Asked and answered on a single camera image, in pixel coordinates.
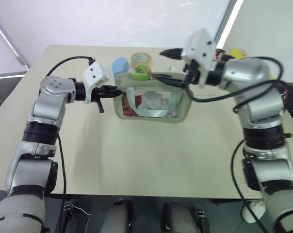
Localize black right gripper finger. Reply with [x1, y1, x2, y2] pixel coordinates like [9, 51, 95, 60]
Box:
[160, 48, 184, 60]
[152, 74, 187, 88]

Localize blue foam block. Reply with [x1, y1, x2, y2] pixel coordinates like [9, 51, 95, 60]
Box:
[112, 57, 130, 78]

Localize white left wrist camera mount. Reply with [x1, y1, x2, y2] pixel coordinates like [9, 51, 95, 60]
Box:
[80, 60, 110, 104]

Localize dark grey rounded shape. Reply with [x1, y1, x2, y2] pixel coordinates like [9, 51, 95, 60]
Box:
[99, 199, 133, 233]
[162, 201, 198, 233]

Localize thin white wire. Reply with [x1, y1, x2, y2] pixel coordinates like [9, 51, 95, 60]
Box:
[70, 201, 92, 216]

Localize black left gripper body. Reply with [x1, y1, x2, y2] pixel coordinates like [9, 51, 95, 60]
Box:
[90, 86, 107, 114]

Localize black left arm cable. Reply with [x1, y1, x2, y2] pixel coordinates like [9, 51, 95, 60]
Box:
[45, 56, 95, 233]

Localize white crumpled floor object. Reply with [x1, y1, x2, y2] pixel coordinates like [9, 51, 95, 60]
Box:
[242, 199, 266, 224]

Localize red item inside pouch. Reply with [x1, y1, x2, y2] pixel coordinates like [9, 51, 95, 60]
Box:
[122, 95, 143, 117]

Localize green toy ring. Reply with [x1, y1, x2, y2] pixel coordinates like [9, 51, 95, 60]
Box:
[132, 63, 152, 81]

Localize black bracket under table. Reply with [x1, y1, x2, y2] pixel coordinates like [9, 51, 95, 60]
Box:
[63, 199, 76, 231]
[195, 210, 212, 233]

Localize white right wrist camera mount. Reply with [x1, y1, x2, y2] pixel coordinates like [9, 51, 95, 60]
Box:
[180, 28, 217, 88]

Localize green pouch with clear window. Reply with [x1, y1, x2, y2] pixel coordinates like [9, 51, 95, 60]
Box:
[112, 72, 195, 124]

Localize white window frame bar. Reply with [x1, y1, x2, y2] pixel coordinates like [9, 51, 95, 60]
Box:
[215, 0, 244, 49]
[0, 11, 31, 71]

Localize yellow object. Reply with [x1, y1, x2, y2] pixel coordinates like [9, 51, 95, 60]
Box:
[228, 48, 244, 60]

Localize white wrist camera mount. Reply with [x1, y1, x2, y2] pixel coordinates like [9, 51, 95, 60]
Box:
[80, 60, 110, 104]
[180, 28, 217, 88]

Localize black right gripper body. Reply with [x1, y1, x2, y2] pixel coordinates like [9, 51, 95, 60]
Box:
[183, 59, 201, 84]

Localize clear tape roll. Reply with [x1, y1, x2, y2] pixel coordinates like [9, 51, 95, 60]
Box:
[130, 52, 154, 70]

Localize white packet inside pouch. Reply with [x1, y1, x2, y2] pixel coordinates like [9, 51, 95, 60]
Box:
[136, 91, 171, 111]

